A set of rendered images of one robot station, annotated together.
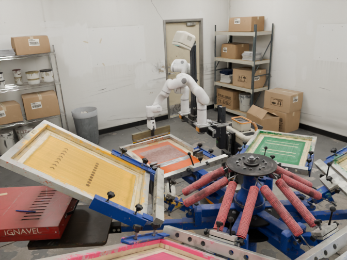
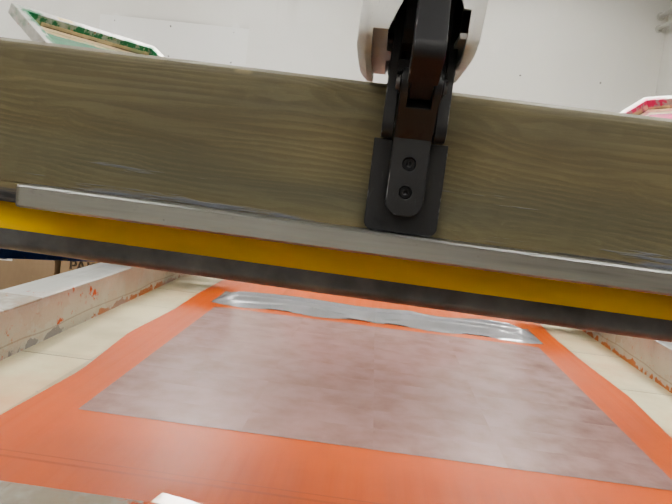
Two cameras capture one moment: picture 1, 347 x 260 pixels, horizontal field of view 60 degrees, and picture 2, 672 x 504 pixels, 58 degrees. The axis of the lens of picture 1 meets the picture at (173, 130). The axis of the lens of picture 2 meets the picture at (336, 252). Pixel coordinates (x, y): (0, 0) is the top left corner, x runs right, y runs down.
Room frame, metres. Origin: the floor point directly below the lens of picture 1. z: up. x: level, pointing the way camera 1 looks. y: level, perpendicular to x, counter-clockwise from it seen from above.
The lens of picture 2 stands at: (2.99, 0.35, 1.10)
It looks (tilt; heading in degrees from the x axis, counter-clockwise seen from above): 7 degrees down; 214
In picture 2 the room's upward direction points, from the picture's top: 7 degrees clockwise
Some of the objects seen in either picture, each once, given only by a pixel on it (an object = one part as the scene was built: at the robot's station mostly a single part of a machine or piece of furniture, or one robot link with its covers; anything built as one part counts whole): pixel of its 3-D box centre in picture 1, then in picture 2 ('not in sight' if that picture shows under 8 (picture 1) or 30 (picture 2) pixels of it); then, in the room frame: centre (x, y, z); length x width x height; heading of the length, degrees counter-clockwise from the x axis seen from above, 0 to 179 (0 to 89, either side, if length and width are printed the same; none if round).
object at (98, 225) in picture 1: (144, 224); not in sight; (1.61, 0.21, 0.91); 1.34 x 0.40 x 0.08; 91
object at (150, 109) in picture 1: (154, 110); not in sight; (2.74, 0.18, 1.34); 0.15 x 0.10 x 0.11; 103
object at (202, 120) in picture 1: (203, 116); not in sight; (2.86, -0.30, 1.21); 0.16 x 0.13 x 0.15; 110
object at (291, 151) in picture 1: (276, 146); not in sight; (2.41, -0.90, 1.05); 1.08 x 0.61 x 0.23; 151
